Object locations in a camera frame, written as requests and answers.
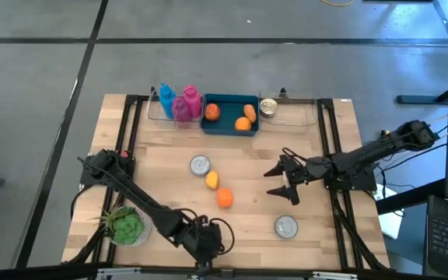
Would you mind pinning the yellow toy lemon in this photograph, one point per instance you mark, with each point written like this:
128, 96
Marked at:
211, 180

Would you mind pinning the tin can with blue label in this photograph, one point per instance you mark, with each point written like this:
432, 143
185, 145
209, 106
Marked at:
268, 107
200, 165
285, 226

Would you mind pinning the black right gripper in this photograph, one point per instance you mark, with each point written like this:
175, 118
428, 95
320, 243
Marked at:
305, 171

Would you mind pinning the orange soft cube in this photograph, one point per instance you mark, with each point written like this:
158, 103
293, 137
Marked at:
225, 197

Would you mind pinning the blue squeeze bottle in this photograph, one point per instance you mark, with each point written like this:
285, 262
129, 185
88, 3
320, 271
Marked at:
166, 103

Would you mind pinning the reddish orange toy fruit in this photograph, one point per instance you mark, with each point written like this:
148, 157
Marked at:
212, 112

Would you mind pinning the black metal rig frame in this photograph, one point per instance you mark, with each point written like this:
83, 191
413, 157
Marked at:
326, 103

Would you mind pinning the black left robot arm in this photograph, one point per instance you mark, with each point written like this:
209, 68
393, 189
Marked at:
138, 196

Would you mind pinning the black table foot bar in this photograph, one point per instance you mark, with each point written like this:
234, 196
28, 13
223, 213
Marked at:
414, 100
410, 196

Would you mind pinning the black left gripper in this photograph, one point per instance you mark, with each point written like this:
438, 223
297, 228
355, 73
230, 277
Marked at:
202, 241

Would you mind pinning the magenta squeeze bottle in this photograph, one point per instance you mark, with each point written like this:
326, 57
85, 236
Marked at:
180, 110

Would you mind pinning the potted green succulent plant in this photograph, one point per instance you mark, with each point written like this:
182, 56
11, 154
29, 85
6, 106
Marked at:
127, 229

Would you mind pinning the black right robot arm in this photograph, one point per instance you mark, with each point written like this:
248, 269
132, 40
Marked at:
383, 145

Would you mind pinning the orange oblong toy vegetable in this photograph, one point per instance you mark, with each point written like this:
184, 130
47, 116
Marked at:
250, 113

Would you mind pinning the teal plastic bin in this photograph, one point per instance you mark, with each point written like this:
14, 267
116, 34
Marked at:
228, 113

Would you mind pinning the round orange toy fruit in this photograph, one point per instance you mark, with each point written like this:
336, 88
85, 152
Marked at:
242, 123

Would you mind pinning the bright pink squeeze bottle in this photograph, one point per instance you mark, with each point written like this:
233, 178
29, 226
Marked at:
192, 101

